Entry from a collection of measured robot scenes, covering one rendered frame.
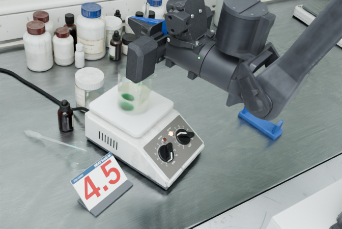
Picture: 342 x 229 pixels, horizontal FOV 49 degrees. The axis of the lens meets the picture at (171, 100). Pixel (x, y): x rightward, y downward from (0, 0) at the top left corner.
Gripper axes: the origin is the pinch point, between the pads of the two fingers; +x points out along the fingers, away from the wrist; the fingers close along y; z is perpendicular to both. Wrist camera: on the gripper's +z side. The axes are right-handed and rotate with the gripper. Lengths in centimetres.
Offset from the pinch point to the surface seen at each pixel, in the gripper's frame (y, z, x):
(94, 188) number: 14.4, -23.7, -3.5
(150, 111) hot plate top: -0.9, -16.9, -2.3
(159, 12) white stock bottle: -33.9, -17.6, 21.1
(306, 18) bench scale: -80, -24, -6
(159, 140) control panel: 1.4, -19.6, -6.6
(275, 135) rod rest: -21.4, -24.6, -21.3
